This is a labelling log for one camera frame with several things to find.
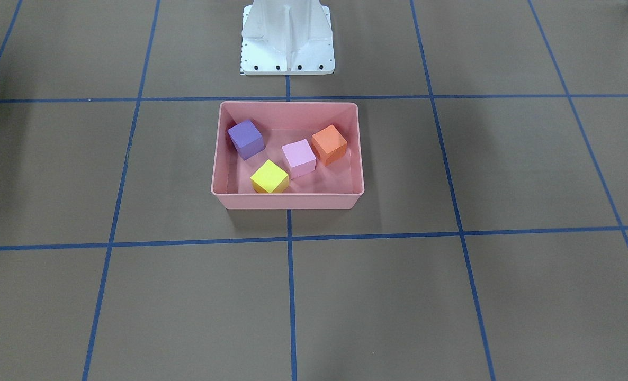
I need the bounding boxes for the pink foam block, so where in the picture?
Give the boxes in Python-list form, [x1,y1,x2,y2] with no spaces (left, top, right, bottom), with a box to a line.
[282,139,317,179]

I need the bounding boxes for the purple foam block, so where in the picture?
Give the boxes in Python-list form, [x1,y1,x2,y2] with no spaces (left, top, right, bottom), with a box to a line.
[227,119,266,161]

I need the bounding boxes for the yellow foam block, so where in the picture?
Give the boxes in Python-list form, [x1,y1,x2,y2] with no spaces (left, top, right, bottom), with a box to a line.
[249,159,290,194]

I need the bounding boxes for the orange foam block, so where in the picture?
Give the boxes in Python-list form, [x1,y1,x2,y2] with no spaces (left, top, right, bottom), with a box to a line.
[311,124,348,166]

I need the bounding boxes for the white camera pillar stand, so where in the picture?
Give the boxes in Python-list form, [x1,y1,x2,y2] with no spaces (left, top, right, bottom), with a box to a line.
[240,1,336,76]

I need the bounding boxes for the pink plastic bin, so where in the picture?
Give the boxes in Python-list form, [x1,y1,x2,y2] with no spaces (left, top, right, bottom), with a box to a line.
[211,101,365,210]

